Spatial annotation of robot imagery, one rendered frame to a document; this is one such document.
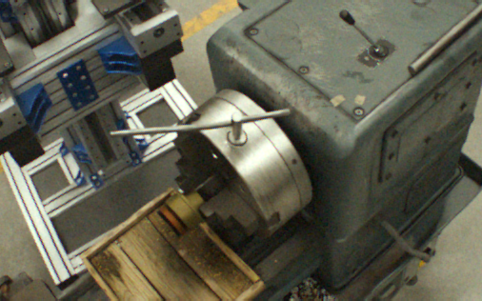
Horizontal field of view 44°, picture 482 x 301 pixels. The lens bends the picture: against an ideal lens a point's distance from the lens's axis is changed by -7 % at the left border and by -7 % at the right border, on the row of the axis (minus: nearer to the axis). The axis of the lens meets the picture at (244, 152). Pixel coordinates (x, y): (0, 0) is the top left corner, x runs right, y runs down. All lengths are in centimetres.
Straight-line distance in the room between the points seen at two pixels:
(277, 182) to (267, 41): 31
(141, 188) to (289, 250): 107
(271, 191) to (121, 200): 128
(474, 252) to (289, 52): 143
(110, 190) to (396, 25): 146
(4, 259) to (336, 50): 188
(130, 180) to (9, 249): 67
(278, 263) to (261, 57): 49
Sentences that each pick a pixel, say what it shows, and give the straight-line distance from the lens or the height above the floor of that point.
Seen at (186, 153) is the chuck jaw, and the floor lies 118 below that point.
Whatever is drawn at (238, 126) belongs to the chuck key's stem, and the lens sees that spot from 118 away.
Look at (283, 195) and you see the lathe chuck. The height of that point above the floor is 114.
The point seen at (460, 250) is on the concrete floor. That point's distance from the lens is 252.
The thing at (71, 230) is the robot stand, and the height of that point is 21.
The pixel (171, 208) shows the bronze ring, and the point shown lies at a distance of 132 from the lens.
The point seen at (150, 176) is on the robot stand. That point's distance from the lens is 248.
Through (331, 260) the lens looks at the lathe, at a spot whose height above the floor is 73.
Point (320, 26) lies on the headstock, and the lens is 140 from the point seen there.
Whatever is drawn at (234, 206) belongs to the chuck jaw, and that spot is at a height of 110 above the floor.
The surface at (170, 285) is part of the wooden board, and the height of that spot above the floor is 89.
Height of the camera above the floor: 223
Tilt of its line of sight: 55 degrees down
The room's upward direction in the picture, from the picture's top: 11 degrees counter-clockwise
